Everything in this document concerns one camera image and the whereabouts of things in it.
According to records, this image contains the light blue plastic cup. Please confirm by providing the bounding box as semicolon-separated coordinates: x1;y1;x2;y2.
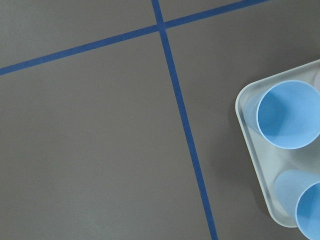
243;80;320;150

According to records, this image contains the pink plastic cup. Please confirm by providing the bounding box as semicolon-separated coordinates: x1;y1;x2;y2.
313;71;320;92

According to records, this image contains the cream rabbit print tray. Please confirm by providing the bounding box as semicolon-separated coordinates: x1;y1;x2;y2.
235;60;320;228

